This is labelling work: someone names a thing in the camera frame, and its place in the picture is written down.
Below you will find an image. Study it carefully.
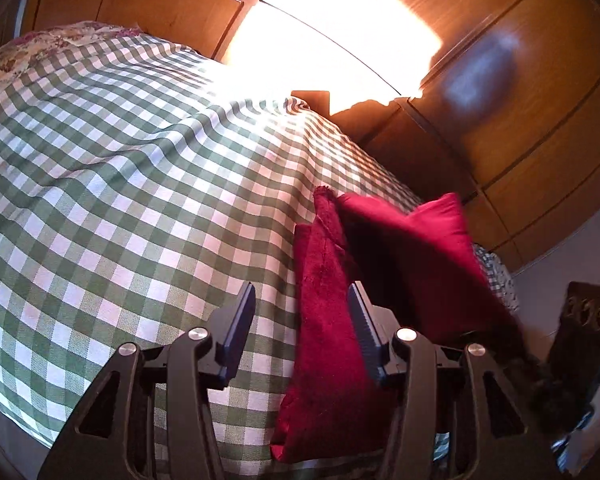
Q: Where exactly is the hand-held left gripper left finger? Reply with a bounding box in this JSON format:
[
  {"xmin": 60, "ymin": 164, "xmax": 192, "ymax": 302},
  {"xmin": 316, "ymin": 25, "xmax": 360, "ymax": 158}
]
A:
[{"xmin": 37, "ymin": 281, "xmax": 257, "ymax": 480}]

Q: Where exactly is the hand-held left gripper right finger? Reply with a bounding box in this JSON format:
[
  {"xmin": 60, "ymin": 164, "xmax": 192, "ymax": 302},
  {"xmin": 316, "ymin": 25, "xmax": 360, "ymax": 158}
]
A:
[{"xmin": 346, "ymin": 282, "xmax": 561, "ymax": 480}]

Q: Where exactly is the red garment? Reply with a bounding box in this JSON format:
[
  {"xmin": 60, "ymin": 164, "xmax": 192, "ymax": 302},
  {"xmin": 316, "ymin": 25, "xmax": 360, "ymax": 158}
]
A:
[{"xmin": 270, "ymin": 185, "xmax": 518, "ymax": 465}]

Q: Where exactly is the dark fuzzy cloth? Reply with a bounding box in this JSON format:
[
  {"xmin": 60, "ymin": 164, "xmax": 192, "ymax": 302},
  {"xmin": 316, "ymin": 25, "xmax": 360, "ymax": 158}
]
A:
[{"xmin": 460, "ymin": 327, "xmax": 588, "ymax": 436}]

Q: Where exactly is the blue white patterned cloth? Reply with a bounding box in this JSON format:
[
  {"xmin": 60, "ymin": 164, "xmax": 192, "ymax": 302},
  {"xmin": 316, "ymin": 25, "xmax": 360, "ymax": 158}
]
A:
[{"xmin": 472, "ymin": 242, "xmax": 522, "ymax": 313}]

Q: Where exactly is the green white checkered bed sheet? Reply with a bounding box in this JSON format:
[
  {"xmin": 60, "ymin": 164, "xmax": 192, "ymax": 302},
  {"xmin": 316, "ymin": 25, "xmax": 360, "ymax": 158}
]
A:
[{"xmin": 0, "ymin": 32, "xmax": 461, "ymax": 466}]

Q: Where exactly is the wooden wardrobe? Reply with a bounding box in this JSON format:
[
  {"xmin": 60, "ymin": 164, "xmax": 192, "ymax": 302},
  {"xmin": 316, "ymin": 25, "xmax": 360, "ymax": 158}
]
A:
[{"xmin": 22, "ymin": 0, "xmax": 600, "ymax": 271}]

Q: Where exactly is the floral pillow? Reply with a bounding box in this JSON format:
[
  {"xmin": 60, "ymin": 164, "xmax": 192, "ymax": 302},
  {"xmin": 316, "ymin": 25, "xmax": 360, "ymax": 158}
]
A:
[{"xmin": 0, "ymin": 21, "xmax": 143, "ymax": 111}]

